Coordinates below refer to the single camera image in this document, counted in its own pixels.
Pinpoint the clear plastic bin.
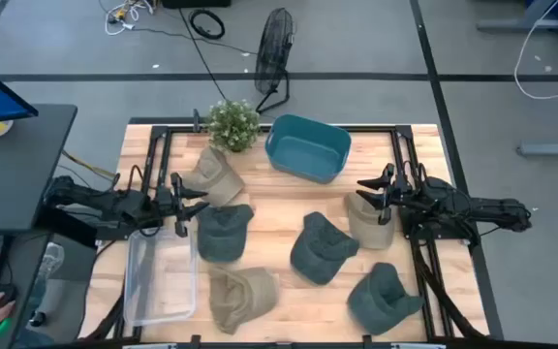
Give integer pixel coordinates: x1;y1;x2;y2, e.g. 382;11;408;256
122;227;199;328

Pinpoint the small potted green plant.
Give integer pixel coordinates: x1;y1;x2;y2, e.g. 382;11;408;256
204;99;263;154

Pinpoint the coiled black cable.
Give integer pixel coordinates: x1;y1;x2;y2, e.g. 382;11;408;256
188;8;226;41

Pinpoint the long black floor cable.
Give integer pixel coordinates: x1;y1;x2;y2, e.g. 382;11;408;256
176;5;228;102

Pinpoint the yellow cable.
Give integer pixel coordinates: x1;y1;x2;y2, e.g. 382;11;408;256
60;149;116;179

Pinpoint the dark green baseball cap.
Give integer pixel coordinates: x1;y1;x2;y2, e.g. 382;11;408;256
289;210;360;286
346;262;425;336
195;204;256;265

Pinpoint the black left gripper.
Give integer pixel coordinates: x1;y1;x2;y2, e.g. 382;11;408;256
154;172;211;238

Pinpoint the long white cable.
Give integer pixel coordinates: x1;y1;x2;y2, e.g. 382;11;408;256
513;0;558;101

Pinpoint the black aluminium rig frame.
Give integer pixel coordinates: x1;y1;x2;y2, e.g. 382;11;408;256
97;115;503;349

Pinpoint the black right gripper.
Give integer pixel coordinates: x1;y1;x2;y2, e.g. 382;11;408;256
356;162;416;226

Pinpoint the dark lower desk surface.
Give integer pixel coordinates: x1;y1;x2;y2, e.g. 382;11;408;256
0;231;38;349

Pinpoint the white cable bundle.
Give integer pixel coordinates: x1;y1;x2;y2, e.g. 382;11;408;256
98;0;157;37

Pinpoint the black floor fan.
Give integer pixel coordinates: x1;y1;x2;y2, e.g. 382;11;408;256
253;7;295;115

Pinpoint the tan baseball cap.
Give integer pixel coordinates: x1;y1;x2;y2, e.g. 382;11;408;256
207;265;280;335
345;192;397;251
181;144;246;208

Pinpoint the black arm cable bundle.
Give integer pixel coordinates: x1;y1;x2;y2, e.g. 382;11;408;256
410;231;484;340

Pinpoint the grey desk foot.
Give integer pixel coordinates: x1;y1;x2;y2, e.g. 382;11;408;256
515;140;558;157
476;17;558;34

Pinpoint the black computer mouse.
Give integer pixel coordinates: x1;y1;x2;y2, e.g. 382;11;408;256
0;284;18;316

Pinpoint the black desk top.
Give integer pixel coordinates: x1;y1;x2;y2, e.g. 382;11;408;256
0;103;79;234

